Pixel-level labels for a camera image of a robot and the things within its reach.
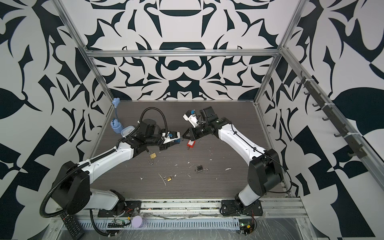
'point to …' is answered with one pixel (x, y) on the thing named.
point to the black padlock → (200, 168)
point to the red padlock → (191, 143)
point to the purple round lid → (137, 221)
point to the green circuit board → (246, 226)
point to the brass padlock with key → (152, 156)
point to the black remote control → (73, 224)
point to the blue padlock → (178, 141)
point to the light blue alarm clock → (127, 130)
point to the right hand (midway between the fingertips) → (184, 135)
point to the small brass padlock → (170, 178)
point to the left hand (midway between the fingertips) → (177, 133)
